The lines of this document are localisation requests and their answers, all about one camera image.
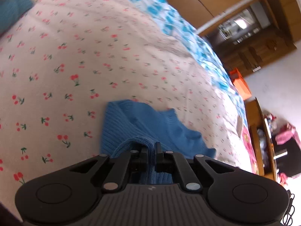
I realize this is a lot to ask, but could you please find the red white plush toy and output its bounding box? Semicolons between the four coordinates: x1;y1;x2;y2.
265;114;277;129

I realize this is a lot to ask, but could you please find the teal cloth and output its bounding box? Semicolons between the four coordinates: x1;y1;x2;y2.
0;0;36;36

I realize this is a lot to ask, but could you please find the white plastic bag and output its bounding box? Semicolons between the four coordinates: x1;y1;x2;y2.
257;128;271;170

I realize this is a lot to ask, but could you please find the black boxy object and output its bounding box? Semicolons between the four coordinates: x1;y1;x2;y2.
273;139;301;178

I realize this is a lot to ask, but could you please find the wooden bedside shelf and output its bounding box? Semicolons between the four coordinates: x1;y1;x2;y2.
245;96;286;182

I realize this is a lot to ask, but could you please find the pink floral bed sheet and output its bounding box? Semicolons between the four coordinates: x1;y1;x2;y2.
239;125;259;175

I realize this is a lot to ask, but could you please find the pink hanging cloth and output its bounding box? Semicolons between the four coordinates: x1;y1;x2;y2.
275;122;301;146

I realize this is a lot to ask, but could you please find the blue striped knit sweater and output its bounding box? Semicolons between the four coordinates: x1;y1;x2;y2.
101;99;217;184

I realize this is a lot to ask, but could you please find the blue white checked quilt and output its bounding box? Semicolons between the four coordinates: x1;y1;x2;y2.
110;0;247;128

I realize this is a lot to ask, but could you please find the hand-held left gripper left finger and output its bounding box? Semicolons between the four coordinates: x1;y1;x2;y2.
71;146;150;192

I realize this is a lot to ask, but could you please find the cherry print bed sheet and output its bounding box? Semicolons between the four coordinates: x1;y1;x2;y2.
0;0;247;217

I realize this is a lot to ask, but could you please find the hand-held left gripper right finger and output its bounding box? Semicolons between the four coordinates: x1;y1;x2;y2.
155;142;233;192

